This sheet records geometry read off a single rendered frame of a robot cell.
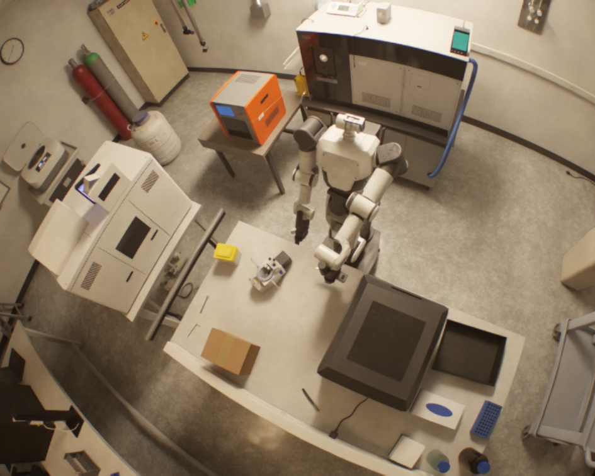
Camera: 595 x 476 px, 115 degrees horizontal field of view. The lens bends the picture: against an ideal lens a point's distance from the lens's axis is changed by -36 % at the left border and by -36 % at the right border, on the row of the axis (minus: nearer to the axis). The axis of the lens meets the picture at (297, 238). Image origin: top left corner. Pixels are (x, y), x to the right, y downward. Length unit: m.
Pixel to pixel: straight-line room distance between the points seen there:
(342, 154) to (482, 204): 2.01
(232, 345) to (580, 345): 2.74
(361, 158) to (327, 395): 1.11
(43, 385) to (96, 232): 1.55
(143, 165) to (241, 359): 1.12
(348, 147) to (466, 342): 1.12
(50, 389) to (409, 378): 2.47
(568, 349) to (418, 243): 1.70
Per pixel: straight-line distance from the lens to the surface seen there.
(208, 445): 2.78
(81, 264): 1.67
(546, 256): 3.20
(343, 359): 1.20
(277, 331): 1.56
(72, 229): 1.75
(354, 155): 1.32
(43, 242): 1.80
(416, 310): 1.25
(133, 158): 1.79
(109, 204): 1.63
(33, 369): 2.94
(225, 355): 1.46
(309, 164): 1.55
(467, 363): 1.61
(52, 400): 2.67
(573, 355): 2.94
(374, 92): 2.33
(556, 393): 2.83
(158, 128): 3.59
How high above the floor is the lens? 2.40
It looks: 63 degrees down
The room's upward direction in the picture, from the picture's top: 23 degrees counter-clockwise
